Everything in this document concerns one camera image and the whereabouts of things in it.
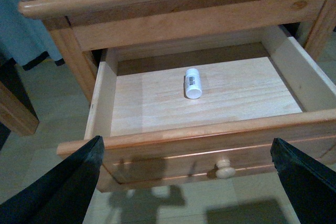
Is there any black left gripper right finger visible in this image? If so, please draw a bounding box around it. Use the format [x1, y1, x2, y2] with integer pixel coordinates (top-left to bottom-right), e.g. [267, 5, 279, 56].
[270, 138, 335, 223]

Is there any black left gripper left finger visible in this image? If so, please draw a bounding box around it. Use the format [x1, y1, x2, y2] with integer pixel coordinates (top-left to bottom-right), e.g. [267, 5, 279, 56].
[1, 136, 104, 223]

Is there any wooden drawer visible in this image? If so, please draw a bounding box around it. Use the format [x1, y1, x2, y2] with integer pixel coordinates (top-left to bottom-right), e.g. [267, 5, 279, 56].
[57, 26, 335, 192]

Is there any white medicine bottle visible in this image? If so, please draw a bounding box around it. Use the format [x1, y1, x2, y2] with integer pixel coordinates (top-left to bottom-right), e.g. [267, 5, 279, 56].
[184, 68, 203, 99]

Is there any grey curtain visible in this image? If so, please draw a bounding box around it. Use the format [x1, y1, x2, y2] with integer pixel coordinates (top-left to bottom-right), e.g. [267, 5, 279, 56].
[1, 0, 65, 71]

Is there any wooden nightstand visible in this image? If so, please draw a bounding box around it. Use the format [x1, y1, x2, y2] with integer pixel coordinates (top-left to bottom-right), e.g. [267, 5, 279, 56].
[18, 0, 335, 100]

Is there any wooden bed frame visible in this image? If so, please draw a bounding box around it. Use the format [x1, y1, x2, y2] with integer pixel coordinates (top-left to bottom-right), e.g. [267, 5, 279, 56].
[1, 82, 39, 136]

